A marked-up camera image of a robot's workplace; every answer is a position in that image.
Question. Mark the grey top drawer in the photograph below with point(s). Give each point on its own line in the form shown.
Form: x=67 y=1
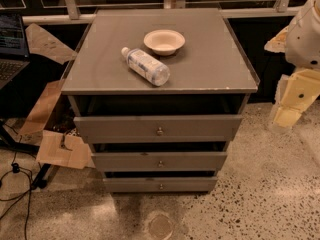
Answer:
x=152 y=129

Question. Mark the white metal railing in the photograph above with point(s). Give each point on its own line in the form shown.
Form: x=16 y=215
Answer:
x=73 y=4

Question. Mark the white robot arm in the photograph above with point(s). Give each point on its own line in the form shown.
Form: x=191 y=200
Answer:
x=300 y=42

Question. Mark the open laptop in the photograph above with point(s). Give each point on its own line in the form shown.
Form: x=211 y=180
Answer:
x=14 y=51

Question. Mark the clear plastic water bottle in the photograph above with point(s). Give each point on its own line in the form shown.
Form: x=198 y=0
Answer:
x=146 y=66

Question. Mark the grey bottom drawer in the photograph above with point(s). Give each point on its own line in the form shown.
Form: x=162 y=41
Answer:
x=160 y=184

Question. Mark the grey middle drawer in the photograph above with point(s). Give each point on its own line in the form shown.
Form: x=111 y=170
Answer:
x=158 y=161

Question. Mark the white paper bowl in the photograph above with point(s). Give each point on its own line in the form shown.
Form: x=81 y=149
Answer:
x=164 y=42

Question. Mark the black laptop stand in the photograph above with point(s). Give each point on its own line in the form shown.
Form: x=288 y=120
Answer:
x=8 y=143

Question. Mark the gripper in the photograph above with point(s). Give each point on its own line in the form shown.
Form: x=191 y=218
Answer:
x=304 y=40

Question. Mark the grey drawer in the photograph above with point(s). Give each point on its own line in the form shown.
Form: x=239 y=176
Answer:
x=158 y=161
x=152 y=129
x=160 y=184

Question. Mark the open cardboard box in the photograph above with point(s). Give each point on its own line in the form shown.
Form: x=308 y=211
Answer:
x=60 y=145

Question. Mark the grey drawer cabinet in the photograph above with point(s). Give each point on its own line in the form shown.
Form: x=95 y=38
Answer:
x=209 y=76

